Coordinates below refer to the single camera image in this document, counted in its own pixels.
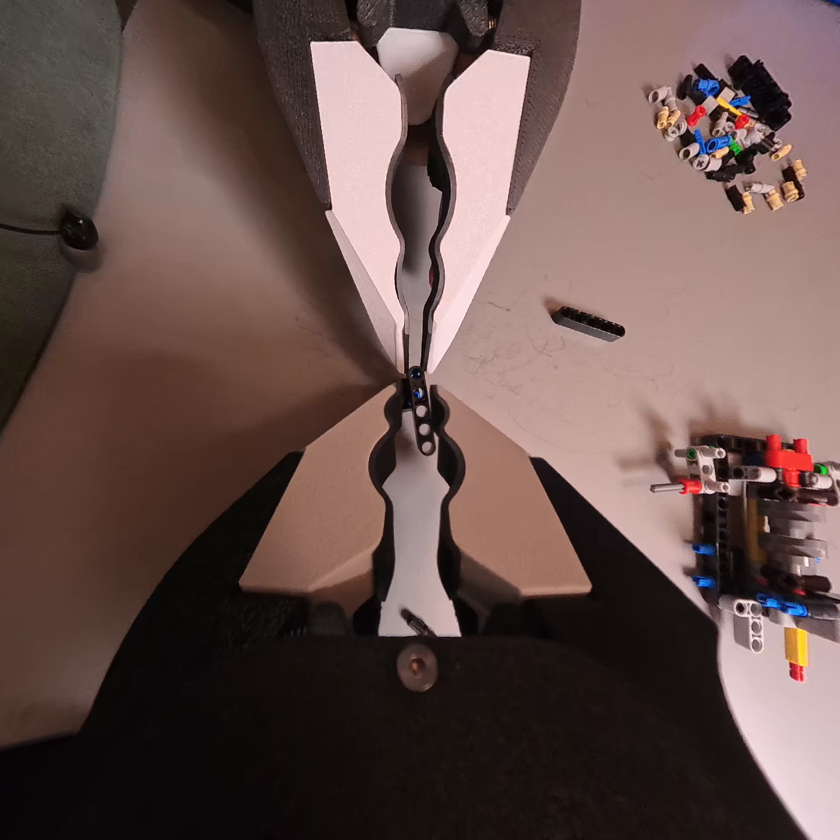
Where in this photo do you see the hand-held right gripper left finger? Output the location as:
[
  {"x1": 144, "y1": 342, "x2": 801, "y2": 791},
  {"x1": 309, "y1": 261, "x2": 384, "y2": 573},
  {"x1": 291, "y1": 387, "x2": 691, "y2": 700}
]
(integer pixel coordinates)
[{"x1": 239, "y1": 384, "x2": 404, "y2": 621}]

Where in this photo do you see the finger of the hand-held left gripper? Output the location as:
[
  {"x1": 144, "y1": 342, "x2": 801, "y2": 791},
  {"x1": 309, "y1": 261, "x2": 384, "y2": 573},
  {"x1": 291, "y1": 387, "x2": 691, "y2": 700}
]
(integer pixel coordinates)
[
  {"x1": 310, "y1": 41, "x2": 413, "y2": 375},
  {"x1": 423, "y1": 49, "x2": 532, "y2": 375}
]

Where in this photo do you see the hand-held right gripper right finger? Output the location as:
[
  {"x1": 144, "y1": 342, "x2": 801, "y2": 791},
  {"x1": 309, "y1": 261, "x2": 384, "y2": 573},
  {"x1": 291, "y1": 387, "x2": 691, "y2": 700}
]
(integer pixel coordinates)
[{"x1": 433, "y1": 386, "x2": 593, "y2": 621}]

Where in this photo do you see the lego car chassis assembly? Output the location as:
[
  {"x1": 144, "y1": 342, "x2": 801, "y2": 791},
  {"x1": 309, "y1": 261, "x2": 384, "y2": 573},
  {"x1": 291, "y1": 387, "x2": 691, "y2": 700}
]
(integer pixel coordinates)
[{"x1": 650, "y1": 433, "x2": 840, "y2": 683}]

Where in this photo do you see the pile of small lego pieces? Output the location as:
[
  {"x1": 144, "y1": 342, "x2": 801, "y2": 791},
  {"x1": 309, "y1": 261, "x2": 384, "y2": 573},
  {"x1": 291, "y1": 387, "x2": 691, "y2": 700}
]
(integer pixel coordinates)
[{"x1": 648, "y1": 56, "x2": 808, "y2": 214}]

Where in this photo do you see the long black lego piece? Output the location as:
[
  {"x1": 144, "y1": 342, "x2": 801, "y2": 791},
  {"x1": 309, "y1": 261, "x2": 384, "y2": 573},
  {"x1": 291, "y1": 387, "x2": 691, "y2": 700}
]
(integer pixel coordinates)
[{"x1": 728, "y1": 56, "x2": 791, "y2": 129}]

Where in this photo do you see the person's left hand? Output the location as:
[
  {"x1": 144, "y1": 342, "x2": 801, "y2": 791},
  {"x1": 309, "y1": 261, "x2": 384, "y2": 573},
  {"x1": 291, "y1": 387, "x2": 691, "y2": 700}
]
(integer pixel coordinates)
[{"x1": 406, "y1": 121, "x2": 439, "y2": 168}]

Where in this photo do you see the black cable with round plug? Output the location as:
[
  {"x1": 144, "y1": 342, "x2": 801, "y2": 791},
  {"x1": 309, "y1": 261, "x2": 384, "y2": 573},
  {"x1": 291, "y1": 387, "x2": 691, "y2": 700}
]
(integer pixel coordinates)
[{"x1": 0, "y1": 206, "x2": 101, "y2": 263}]

